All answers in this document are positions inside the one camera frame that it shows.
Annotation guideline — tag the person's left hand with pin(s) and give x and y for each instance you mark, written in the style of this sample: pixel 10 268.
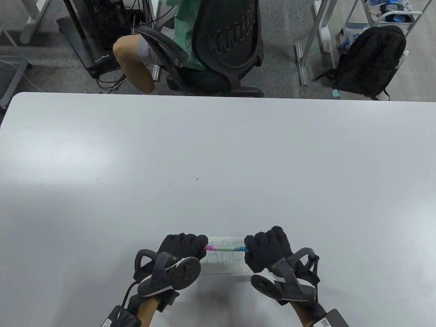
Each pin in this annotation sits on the person's left hand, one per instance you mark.
pixel 180 245

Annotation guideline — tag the person's right hand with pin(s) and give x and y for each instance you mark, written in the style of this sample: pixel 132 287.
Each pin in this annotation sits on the person's right hand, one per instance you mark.
pixel 269 245

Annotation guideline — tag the pink and blue permanent marker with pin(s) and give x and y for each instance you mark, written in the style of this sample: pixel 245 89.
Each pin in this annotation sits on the pink and blue permanent marker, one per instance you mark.
pixel 224 248

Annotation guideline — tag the lined white letter paper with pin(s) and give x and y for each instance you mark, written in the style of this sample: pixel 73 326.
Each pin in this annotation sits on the lined white letter paper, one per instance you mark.
pixel 221 264

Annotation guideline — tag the person's left forearm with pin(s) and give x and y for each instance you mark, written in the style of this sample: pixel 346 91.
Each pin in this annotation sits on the person's left forearm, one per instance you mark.
pixel 146 315

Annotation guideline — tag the person's right forearm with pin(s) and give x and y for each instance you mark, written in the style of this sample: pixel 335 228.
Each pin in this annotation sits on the person's right forearm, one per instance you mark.
pixel 303 316

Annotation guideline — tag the grey left hand controller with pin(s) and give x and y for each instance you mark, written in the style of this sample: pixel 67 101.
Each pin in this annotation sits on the grey left hand controller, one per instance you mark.
pixel 185 272

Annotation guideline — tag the grey hand controller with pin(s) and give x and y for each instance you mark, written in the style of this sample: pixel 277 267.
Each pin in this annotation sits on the grey hand controller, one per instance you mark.
pixel 185 272
pixel 269 287

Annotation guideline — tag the grey right hand controller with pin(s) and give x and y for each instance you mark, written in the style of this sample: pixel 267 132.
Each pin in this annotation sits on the grey right hand controller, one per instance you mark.
pixel 269 287

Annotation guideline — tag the black left wrist box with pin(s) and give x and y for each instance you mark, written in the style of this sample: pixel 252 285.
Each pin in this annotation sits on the black left wrist box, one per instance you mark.
pixel 119 318

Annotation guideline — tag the black wrist box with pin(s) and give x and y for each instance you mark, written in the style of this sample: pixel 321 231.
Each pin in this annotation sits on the black wrist box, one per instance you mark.
pixel 332 319
pixel 119 318

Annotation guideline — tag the black right wrist box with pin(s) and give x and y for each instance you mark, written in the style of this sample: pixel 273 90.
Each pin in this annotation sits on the black right wrist box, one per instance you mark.
pixel 332 319

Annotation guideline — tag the blue sticky note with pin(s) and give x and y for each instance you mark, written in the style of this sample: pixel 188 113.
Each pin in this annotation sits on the blue sticky note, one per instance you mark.
pixel 336 93

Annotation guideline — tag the aluminium profile bar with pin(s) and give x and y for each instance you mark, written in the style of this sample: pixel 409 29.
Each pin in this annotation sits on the aluminium profile bar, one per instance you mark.
pixel 302 71

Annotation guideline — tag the black backpack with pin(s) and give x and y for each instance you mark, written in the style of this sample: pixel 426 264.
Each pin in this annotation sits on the black backpack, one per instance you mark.
pixel 371 61

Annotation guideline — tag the black office chair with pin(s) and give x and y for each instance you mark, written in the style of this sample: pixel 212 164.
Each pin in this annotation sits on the black office chair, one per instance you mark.
pixel 231 34

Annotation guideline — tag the white table leg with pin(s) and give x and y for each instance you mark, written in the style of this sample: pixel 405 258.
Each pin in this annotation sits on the white table leg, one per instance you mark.
pixel 325 37

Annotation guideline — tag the blue plastic bag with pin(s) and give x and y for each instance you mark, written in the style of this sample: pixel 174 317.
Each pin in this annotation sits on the blue plastic bag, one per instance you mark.
pixel 347 42

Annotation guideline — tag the black computer tower stand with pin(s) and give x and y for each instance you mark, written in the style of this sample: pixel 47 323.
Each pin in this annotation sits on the black computer tower stand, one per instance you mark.
pixel 98 27

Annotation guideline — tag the white metal cart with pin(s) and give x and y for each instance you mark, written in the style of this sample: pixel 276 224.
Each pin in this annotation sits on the white metal cart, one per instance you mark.
pixel 371 13

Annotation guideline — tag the white desk leg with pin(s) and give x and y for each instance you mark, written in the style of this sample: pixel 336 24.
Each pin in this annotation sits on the white desk leg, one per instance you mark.
pixel 32 24

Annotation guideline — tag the grey table frame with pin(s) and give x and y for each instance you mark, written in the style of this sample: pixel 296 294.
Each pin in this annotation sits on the grey table frame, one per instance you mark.
pixel 15 78

